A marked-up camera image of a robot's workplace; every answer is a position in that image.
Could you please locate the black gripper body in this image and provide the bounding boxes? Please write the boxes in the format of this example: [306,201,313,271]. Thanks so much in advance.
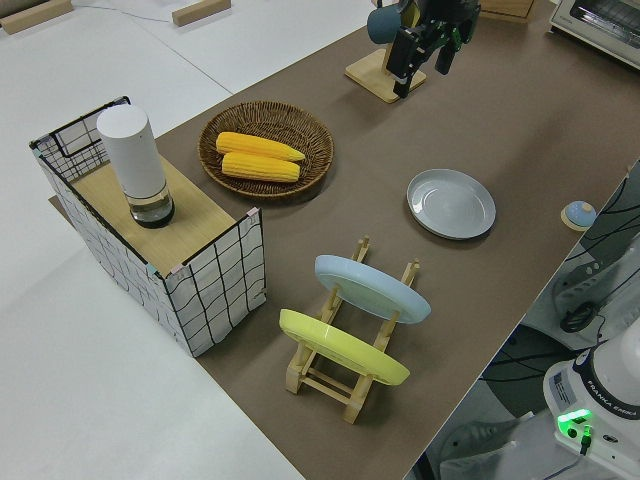
[416,0,482,45]

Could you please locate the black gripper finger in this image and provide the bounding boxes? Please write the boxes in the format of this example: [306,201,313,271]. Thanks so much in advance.
[432,28,462,76]
[387,23,442,99]

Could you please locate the gray plate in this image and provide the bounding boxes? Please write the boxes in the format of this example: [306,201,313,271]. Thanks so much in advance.
[405,168,498,242]

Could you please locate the light blue plate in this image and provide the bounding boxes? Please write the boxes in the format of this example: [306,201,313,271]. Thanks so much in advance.
[314,254,433,327]

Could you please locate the yellow plate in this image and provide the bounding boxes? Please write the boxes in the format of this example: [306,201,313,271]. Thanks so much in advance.
[278,308,412,387]

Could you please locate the wooden plate rack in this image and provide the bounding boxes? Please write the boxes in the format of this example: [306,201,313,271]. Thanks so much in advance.
[284,234,422,426]

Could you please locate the wooden mug stand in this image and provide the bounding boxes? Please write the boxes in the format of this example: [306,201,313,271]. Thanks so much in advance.
[344,0,429,105]

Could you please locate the dark teal mug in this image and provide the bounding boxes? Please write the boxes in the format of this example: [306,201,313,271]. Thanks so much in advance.
[366,0,420,46]

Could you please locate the light wooden drawer cabinet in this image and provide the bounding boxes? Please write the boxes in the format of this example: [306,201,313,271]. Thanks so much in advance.
[477,0,537,24]

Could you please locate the brown table mat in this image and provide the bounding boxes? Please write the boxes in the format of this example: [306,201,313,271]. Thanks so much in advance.
[48,0,640,480]

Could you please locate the round wicker basket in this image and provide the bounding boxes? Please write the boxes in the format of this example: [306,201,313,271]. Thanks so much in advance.
[197,101,336,198]

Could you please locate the white toaster oven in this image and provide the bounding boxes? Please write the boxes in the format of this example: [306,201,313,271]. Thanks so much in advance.
[546,0,640,74]

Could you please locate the yellow corn cob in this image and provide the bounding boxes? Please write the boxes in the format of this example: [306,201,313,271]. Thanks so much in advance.
[215,131,307,164]
[220,151,302,184]

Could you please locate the light wooden block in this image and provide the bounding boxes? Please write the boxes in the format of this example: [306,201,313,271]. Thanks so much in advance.
[0,0,76,36]
[170,0,233,27]

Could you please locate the white cylinder clear base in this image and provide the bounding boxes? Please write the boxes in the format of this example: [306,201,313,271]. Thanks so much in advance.
[95,103,177,231]

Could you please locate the thin gray wire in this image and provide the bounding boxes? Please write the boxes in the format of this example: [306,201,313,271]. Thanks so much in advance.
[73,0,174,24]

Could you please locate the black coiled cable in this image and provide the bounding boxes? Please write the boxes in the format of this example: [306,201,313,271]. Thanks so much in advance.
[558,298,600,335]

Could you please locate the black wire rack wooden shelf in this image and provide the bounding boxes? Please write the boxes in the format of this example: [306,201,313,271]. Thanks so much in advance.
[28,95,267,359]

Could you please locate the green plug cable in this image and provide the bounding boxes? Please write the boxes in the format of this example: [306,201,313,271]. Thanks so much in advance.
[574,422,596,458]

